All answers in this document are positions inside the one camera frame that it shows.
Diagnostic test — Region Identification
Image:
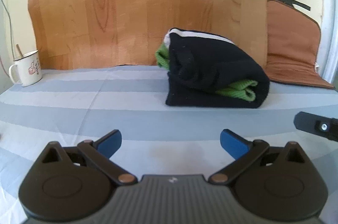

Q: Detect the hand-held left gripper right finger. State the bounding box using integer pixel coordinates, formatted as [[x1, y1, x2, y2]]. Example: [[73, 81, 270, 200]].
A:
[[208, 129, 318, 185]]

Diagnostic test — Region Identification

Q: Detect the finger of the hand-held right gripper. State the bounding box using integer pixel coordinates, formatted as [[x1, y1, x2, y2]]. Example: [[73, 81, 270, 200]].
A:
[[294, 111, 338, 143]]

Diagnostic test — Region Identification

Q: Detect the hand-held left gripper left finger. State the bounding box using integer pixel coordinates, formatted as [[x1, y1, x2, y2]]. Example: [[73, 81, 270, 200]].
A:
[[34, 129, 138, 185]]

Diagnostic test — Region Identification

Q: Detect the wooden headboard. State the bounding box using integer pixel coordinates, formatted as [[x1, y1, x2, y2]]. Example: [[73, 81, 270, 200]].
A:
[[28, 0, 268, 70]]

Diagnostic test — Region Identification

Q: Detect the grey striped bed sheet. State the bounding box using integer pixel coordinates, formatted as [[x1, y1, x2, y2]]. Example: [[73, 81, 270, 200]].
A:
[[0, 65, 338, 224]]

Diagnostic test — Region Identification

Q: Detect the navy green white striped sweater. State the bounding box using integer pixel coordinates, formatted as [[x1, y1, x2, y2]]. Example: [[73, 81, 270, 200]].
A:
[[154, 27, 270, 110]]

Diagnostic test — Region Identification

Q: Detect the white window frame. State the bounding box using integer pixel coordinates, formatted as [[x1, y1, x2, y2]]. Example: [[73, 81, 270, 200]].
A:
[[317, 0, 338, 84]]

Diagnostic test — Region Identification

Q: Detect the black tape strip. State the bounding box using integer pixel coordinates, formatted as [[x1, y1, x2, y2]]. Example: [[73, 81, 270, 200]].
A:
[[268, 0, 312, 11]]

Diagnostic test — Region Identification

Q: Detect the white enamel mug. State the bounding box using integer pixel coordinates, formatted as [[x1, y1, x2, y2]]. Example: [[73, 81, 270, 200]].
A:
[[9, 50, 43, 87]]

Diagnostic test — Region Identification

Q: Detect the thin grey cable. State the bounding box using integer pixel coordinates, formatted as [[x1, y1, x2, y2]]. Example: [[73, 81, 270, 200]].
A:
[[0, 0, 14, 78]]

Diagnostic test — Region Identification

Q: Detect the brown cushion mat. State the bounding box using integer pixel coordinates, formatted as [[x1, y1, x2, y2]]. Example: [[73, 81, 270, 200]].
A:
[[265, 0, 336, 90]]

